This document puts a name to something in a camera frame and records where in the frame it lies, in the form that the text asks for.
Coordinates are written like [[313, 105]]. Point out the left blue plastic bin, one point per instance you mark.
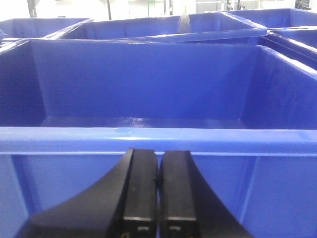
[[70, 109]]

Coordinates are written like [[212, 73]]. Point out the rear left blue bin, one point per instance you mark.
[[18, 28]]

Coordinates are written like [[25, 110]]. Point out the rear middle blue bin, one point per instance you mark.
[[220, 27]]

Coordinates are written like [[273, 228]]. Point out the rear right blue bin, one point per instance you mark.
[[278, 18]]

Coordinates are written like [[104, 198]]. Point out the far right blue bin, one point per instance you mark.
[[298, 43]]

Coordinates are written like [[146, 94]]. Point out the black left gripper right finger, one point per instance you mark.
[[189, 208]]

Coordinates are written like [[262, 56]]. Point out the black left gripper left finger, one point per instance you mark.
[[121, 204]]

